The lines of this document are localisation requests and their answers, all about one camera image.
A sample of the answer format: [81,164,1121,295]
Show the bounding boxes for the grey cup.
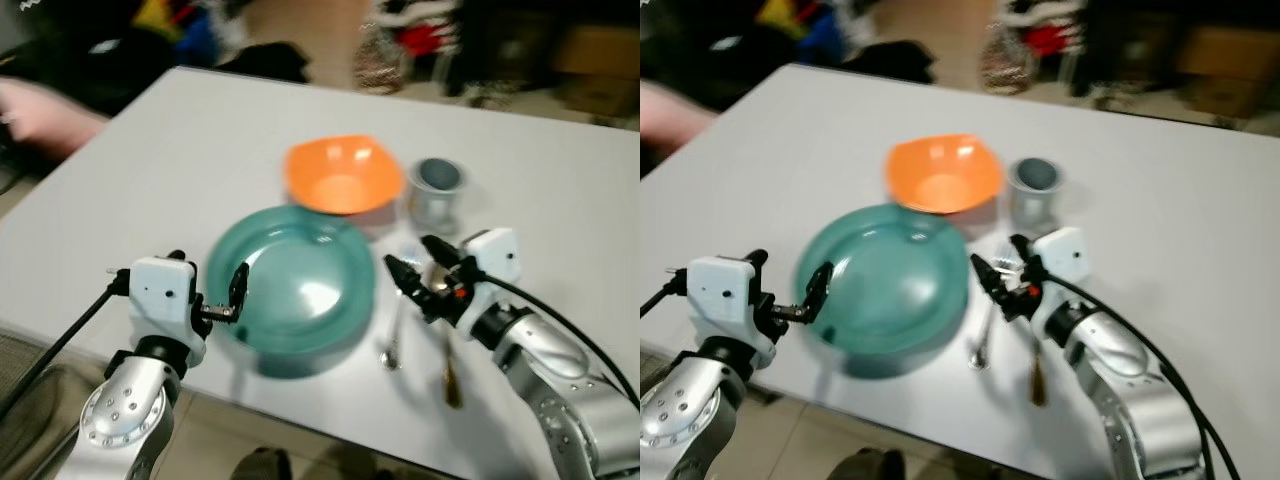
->
[408,158,468,233]
[1007,158,1066,233]

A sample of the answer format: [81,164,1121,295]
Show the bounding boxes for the teal round plate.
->
[207,205,379,363]
[795,203,971,366]

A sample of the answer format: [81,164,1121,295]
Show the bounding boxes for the silver fork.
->
[378,240,416,371]
[968,255,1003,371]

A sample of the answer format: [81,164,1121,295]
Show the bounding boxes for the gold spoon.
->
[425,265,464,409]
[1025,318,1051,409]

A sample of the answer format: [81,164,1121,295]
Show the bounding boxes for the orange plastic bowl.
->
[885,133,1004,214]
[283,135,406,216]

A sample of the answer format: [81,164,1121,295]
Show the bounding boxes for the dark robot foot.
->
[828,447,906,480]

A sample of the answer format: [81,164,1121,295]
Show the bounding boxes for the patterned woven bag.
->
[980,25,1036,96]
[352,25,411,96]

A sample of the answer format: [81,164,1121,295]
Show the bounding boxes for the black bag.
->
[215,42,311,83]
[845,42,936,83]

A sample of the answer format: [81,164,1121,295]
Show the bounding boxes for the red cloth item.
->
[1025,25,1071,56]
[395,25,441,56]

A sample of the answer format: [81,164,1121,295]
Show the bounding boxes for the blue cloth item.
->
[180,10,216,61]
[800,15,846,66]

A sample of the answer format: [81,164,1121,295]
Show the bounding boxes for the yellow cloth item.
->
[135,0,186,41]
[758,0,811,41]

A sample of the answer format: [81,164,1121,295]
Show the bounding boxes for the brown cardboard box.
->
[1175,25,1280,81]
[555,25,641,81]

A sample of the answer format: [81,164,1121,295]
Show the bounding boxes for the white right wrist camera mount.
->
[458,228,523,306]
[1030,227,1091,306]

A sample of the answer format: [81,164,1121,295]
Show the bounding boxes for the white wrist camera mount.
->
[1030,227,1091,306]
[687,256,776,366]
[128,257,209,366]
[458,228,523,306]

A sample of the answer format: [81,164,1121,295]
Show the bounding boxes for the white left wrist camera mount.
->
[687,256,776,366]
[128,257,209,366]

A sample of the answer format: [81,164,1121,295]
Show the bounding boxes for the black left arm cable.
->
[640,268,693,319]
[0,268,136,421]

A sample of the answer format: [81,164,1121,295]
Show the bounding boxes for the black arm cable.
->
[0,268,136,421]
[1060,275,1241,480]
[480,275,641,406]
[640,268,693,319]

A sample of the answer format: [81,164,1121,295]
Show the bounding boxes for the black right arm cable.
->
[1060,275,1241,480]
[480,275,641,406]

